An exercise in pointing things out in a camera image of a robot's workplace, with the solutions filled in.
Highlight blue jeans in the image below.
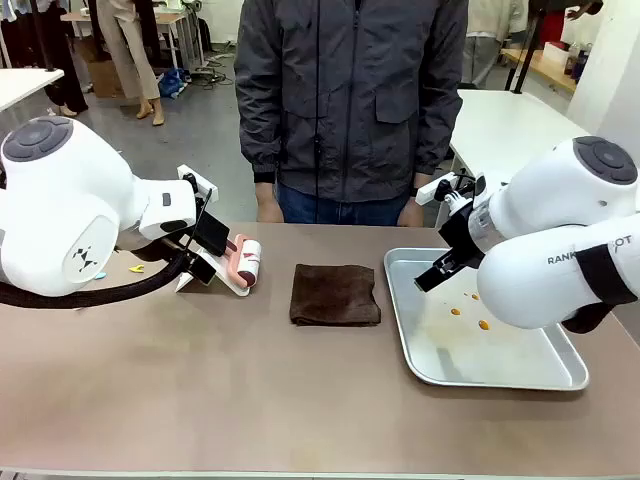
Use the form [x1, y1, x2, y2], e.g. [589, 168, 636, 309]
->
[276, 182, 412, 227]

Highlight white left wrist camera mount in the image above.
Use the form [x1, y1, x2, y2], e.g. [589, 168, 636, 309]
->
[176, 163, 220, 204]

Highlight floor power strip cables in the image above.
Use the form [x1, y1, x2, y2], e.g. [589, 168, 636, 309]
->
[191, 51, 237, 92]

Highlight person's right hand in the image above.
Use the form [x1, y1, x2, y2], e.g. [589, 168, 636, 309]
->
[255, 181, 285, 224]

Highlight wooden workbench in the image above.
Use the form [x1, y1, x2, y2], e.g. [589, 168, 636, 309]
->
[499, 47, 581, 95]

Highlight thin black pole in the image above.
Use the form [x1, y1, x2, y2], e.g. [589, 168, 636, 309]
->
[34, 0, 57, 74]

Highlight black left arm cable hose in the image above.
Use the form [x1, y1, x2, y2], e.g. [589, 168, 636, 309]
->
[0, 257, 194, 311]

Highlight blue plastic bag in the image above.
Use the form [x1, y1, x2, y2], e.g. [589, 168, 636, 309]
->
[158, 66, 190, 100]

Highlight pink lint roller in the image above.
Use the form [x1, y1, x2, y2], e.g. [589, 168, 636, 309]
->
[224, 233, 264, 292]

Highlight person's left hand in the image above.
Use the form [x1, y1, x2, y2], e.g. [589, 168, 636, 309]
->
[396, 172, 433, 229]

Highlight brown cardboard box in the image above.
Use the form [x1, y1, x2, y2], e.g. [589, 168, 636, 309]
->
[74, 37, 126, 99]

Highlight bystander in red top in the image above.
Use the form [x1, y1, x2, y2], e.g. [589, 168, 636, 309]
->
[541, 0, 607, 47]

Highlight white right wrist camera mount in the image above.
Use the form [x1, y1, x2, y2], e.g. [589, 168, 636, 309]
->
[415, 170, 487, 212]

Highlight person in grey jacket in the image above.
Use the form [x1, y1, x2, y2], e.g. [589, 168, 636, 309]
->
[233, 0, 470, 204]

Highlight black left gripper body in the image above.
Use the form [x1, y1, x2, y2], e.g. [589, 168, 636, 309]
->
[149, 233, 197, 265]

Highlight small white side table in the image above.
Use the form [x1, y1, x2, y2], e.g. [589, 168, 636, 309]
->
[0, 67, 66, 114]

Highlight silver metal tray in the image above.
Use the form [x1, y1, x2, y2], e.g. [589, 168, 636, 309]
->
[383, 246, 591, 392]

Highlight brown cloth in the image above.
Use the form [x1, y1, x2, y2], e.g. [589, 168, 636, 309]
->
[288, 263, 383, 328]

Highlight bystander in beige trousers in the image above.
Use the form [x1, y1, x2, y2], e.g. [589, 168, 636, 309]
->
[96, 0, 167, 127]

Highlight large white table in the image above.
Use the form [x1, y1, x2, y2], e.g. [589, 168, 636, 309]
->
[448, 88, 592, 174]

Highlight white box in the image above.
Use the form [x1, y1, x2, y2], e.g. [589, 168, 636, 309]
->
[542, 41, 572, 64]

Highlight dark drink bottle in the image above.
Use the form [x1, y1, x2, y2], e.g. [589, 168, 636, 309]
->
[563, 42, 595, 85]

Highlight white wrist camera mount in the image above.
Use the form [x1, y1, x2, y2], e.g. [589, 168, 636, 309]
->
[176, 163, 220, 204]
[415, 170, 487, 212]

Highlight black earphone cable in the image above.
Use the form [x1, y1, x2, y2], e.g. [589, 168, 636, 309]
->
[312, 0, 324, 224]

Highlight bystander in white coat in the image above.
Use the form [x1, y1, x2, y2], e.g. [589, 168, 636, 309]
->
[461, 0, 532, 89]

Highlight white folded roller stand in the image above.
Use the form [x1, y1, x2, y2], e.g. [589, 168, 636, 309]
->
[174, 244, 251, 299]

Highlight thick black stand pole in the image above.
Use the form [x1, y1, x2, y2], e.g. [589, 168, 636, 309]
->
[503, 0, 547, 96]

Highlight bystander in black clothes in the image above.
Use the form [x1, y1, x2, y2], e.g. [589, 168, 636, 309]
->
[0, 0, 90, 119]

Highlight wooden desk with white legs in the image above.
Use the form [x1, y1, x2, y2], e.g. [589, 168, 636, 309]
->
[59, 9, 206, 72]

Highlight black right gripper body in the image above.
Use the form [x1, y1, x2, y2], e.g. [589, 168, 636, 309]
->
[437, 201, 494, 267]

